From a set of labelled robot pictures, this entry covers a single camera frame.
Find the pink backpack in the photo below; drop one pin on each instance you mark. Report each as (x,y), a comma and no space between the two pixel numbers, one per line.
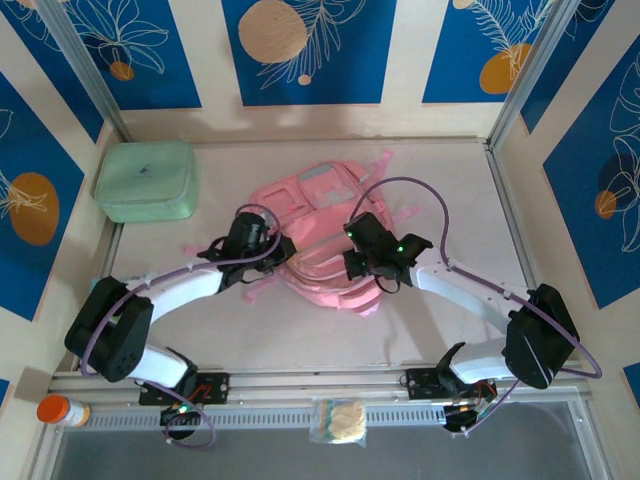
(320,250)

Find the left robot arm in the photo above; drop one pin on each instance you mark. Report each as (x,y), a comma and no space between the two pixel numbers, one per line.
(115,330)

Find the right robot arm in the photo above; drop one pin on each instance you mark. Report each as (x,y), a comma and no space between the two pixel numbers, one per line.
(540,335)

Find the mint green zip case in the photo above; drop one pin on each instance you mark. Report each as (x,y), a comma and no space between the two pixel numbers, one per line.
(145,180)

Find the clear bag with gloves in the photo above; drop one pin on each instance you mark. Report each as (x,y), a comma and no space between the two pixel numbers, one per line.
(345,420)

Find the black controller board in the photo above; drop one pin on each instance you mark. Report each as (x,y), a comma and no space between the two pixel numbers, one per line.
(172,415)
(460,417)

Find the orange lid bottle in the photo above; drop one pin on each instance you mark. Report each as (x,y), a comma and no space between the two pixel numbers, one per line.
(55,410)

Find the aluminium table rail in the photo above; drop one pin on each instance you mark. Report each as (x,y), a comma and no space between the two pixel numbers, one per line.
(310,382)

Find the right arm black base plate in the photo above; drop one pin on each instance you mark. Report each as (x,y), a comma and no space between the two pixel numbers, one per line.
(420,382)

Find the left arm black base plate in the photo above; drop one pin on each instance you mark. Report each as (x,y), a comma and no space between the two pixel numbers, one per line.
(215,387)

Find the aluminium frame post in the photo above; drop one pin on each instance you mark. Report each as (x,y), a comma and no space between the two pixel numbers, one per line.
(85,65)
(530,65)

